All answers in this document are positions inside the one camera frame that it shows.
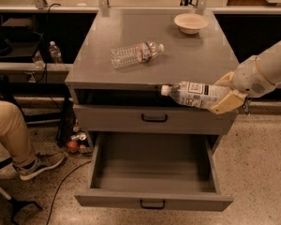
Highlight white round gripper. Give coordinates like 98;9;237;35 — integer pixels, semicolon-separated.
209;55;275;114

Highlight labelled plastic water bottle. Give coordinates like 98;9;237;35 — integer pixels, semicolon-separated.
161;82;230;109

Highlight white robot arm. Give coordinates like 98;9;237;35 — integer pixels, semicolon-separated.
210;40;281;114

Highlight clear ribbed plastic bottle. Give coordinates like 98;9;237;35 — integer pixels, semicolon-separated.
111;41;165;68

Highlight grey metal drawer cabinet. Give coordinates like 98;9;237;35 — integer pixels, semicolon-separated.
66;8;238;144

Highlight open lower grey drawer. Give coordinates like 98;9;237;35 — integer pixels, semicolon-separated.
75;132;233;212

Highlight closed middle grey drawer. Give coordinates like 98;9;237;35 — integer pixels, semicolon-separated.
74;105;237;135

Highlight water bottle on shelf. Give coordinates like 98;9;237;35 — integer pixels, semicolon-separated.
49;41;63;65

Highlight white paper bowl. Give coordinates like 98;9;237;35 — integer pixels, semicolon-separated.
174;13;209;35

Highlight metal can on floor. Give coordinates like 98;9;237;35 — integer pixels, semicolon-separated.
71;132;87;141

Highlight red apple on floor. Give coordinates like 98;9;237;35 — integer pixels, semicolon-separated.
67;141;80;153

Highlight grey white sneaker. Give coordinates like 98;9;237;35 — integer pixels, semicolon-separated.
15;153;65;181

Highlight person leg tan trousers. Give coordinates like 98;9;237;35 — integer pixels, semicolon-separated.
0;100;37;180

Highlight black chair base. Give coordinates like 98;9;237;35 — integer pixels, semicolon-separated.
0;157;42;225

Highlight black floor cable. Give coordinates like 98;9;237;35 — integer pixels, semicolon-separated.
45;158;93;225

